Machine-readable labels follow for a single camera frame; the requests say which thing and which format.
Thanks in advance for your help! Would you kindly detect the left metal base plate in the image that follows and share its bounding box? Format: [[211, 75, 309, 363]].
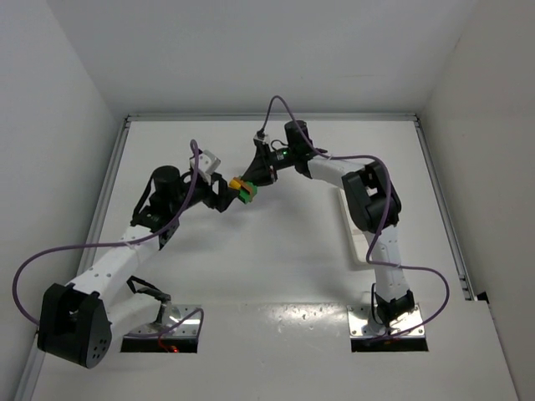
[[123, 304, 205, 340]]

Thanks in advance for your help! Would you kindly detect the orange lego plate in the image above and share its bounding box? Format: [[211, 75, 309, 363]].
[[242, 181, 257, 197]]

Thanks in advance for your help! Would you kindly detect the white divided tray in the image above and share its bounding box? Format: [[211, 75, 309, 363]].
[[337, 189, 372, 271]]

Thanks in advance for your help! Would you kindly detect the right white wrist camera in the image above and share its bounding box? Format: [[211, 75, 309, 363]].
[[253, 129, 270, 146]]

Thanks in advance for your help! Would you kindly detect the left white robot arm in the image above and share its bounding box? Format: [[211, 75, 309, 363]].
[[38, 165, 240, 368]]

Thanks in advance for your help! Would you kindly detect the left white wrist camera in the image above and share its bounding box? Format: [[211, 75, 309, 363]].
[[190, 150, 221, 185]]

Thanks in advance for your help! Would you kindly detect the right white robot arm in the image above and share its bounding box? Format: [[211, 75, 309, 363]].
[[240, 120, 415, 328]]

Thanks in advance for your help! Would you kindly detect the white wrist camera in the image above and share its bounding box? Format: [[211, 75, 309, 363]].
[[253, 129, 270, 146], [190, 150, 221, 185]]

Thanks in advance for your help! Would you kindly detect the metal base plate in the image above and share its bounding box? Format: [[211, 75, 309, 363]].
[[346, 303, 428, 340], [123, 304, 205, 340]]

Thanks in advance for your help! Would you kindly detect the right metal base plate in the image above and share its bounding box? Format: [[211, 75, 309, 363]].
[[346, 303, 428, 340]]

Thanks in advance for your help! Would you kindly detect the green lego brick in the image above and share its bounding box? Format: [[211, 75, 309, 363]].
[[238, 188, 255, 204]]

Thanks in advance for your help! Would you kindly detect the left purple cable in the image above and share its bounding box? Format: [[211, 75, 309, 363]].
[[12, 140, 206, 335]]

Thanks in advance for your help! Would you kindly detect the yellow lego brick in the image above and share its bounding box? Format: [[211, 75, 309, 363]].
[[228, 177, 242, 190]]

